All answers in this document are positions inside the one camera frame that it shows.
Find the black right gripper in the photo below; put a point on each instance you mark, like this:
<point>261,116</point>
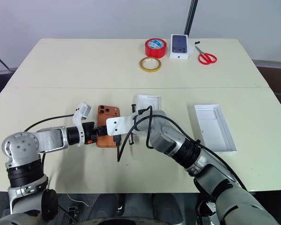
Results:
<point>117,140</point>

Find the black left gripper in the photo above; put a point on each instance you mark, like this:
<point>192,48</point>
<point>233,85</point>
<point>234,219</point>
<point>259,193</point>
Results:
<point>88,131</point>

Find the orange smartphone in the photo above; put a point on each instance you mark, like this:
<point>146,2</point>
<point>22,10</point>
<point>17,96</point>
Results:
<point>107,112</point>

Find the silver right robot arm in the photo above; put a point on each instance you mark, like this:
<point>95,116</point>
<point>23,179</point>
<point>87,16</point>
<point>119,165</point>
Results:
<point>173,138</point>

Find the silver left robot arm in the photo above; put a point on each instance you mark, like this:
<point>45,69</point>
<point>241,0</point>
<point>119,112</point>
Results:
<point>49,139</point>

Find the white phone box base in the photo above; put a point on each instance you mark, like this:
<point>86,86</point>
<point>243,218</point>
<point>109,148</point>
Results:
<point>148,101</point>

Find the white phone box lid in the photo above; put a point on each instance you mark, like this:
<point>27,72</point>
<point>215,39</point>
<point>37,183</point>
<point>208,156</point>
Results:
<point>215,129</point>

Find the phone box with dark print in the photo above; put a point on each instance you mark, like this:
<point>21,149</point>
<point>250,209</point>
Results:
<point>179,45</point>

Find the yellow tape roll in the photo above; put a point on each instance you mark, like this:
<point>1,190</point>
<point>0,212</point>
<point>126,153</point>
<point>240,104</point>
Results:
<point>142,67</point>

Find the dark grey rounded shape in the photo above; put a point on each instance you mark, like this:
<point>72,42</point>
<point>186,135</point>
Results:
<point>107,205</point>

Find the red tape roll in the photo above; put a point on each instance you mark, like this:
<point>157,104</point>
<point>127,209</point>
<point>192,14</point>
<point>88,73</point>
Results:
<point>152,52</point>

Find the black upright pole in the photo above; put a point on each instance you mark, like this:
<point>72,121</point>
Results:
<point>189,16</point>

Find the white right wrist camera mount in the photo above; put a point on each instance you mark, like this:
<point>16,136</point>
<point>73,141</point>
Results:
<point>118,124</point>

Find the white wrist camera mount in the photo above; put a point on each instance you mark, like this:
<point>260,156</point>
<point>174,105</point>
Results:
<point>118,124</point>
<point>78,120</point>

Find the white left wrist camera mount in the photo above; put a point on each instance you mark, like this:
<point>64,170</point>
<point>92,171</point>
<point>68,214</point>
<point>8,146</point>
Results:
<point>78,120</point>

